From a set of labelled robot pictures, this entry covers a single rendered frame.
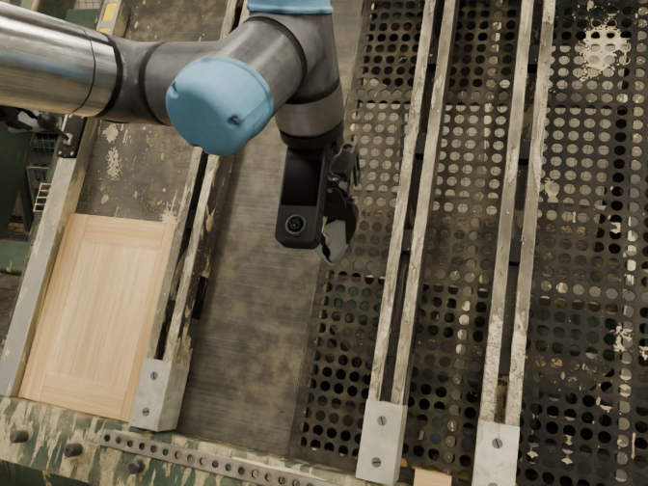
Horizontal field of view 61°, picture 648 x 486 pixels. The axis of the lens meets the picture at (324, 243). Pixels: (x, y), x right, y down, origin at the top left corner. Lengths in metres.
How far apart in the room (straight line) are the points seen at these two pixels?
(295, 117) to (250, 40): 0.11
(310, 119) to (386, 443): 0.57
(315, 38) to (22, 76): 0.24
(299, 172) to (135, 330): 0.69
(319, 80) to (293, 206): 0.13
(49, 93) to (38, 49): 0.03
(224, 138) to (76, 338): 0.89
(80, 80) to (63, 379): 0.88
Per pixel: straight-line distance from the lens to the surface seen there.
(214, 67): 0.45
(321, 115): 0.57
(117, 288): 1.24
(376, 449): 0.96
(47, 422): 1.27
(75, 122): 1.41
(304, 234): 0.57
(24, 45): 0.47
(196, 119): 0.46
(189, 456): 1.09
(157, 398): 1.10
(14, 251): 1.52
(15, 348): 1.35
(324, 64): 0.55
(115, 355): 1.22
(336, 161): 0.65
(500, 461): 0.94
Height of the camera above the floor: 1.57
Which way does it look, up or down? 19 degrees down
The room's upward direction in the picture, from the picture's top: straight up
